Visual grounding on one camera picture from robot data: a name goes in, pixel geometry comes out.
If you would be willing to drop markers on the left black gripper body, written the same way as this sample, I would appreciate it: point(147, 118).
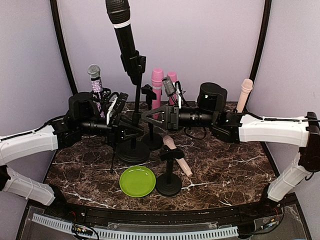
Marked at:
point(114, 122)

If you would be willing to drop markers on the black round-base mic stand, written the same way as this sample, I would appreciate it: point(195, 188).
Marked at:
point(168, 184)

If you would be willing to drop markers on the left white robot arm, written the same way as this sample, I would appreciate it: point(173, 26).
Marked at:
point(82, 118)

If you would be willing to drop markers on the green round plate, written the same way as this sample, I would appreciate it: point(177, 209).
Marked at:
point(137, 181)

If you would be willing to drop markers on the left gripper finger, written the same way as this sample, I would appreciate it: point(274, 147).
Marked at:
point(131, 134)
point(127, 124)

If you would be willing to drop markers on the rhinestone silver-head microphone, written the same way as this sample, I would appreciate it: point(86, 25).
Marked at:
point(94, 73)

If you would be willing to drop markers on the black tripod shock-mount stand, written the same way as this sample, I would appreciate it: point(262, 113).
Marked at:
point(112, 160)

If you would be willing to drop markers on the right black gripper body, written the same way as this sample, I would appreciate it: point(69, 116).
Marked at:
point(173, 125)

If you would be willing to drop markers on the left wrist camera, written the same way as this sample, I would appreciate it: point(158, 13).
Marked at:
point(116, 106)

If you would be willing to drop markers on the black handheld microphone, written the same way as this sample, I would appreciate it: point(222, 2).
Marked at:
point(120, 16)

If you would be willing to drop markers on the small pale pink microphone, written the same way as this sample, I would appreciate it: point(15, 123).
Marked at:
point(246, 88)

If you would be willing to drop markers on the black stand for pink microphone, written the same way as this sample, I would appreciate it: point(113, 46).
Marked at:
point(152, 140)

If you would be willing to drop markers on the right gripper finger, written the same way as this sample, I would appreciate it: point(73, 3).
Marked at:
point(160, 110)
point(161, 122)

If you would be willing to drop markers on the black front rail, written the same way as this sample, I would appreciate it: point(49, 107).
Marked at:
point(244, 214)

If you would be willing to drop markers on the white slotted cable duct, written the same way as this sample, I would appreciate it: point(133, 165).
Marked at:
point(118, 231)

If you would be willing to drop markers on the large pale pink microphone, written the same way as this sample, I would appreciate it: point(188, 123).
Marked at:
point(169, 142)

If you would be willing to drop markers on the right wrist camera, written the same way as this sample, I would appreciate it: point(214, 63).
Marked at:
point(170, 90)

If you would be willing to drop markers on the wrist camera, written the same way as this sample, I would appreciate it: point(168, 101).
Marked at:
point(170, 90)
point(116, 106)

